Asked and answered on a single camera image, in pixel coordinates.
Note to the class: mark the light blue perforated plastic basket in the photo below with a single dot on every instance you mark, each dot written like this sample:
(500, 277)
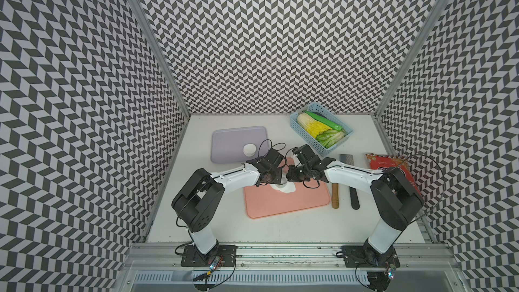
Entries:
(312, 142)

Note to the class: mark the stack of white dumpling wrappers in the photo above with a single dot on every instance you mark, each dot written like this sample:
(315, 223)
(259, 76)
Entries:
(250, 150)

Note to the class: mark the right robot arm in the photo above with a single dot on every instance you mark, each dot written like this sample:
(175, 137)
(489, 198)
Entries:
(398, 201)

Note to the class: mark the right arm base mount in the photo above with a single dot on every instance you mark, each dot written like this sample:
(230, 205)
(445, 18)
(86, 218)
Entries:
(365, 255)

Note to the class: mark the red snack bag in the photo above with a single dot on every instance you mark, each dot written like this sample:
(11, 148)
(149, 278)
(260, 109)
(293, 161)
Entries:
(384, 162)

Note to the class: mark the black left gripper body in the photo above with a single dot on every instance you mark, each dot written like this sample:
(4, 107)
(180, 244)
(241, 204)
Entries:
(276, 177)

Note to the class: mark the purple plastic tray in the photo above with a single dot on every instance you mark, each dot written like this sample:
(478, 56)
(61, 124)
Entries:
(227, 144)

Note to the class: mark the yellow napa cabbage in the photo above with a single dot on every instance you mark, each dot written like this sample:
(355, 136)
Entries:
(313, 127)

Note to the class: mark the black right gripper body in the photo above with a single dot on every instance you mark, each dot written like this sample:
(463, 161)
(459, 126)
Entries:
(300, 172)

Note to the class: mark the metal rectangular dough scraper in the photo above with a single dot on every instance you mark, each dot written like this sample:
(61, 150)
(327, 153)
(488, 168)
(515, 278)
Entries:
(346, 159)

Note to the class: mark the pink cutting board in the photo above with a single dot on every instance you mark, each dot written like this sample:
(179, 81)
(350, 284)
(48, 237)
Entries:
(264, 201)

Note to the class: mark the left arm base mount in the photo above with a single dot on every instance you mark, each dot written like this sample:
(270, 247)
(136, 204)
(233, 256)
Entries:
(209, 255)

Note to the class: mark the wooden rolling pin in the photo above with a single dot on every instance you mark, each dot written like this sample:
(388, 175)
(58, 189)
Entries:
(335, 196)

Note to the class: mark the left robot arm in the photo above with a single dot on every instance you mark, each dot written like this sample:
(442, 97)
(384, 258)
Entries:
(198, 200)

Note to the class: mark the white dough piece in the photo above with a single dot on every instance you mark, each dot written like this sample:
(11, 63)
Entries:
(288, 187)

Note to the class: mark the metal base rail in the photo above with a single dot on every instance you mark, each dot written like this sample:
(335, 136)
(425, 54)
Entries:
(287, 267)

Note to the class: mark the green lettuce leaves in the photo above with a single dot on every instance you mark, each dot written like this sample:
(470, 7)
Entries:
(330, 138)

